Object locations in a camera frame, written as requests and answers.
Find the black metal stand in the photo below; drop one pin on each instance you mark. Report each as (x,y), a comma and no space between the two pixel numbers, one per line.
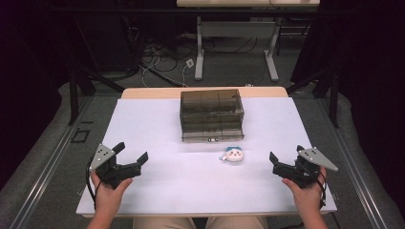
(331,95)
(76,95)

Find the person's left hand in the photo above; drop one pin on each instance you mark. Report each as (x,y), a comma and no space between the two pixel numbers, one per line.
(108,195)

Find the person's right hand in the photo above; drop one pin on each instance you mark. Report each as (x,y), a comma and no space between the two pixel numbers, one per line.
(306,195)

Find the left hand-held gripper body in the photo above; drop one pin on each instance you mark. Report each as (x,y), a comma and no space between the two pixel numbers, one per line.
(110,170)

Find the white table mat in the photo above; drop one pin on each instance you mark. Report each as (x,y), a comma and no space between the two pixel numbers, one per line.
(197,181)

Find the white power adapter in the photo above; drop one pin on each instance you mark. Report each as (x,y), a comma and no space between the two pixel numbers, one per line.
(189,62)

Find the white and blue plush toy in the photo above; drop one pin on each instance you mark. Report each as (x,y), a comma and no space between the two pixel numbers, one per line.
(233,155)

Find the grey metal floor rail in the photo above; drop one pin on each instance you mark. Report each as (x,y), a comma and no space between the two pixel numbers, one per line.
(356,171)
(47,171)

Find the person's leg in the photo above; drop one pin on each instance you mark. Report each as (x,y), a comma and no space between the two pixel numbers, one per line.
(165,223)
(237,223)

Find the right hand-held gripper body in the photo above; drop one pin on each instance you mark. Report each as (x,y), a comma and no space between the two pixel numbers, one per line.
(302,173)

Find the white desk with metal legs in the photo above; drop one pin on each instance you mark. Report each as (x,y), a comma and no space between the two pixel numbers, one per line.
(235,30)

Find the person's right leg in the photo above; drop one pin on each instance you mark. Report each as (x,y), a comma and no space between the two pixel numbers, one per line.
(237,223)

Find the person's left leg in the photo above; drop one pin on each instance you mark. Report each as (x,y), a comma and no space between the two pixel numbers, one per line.
(165,223)

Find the smoky transparent drawer cabinet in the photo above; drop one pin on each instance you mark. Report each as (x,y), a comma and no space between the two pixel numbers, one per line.
(211,116)

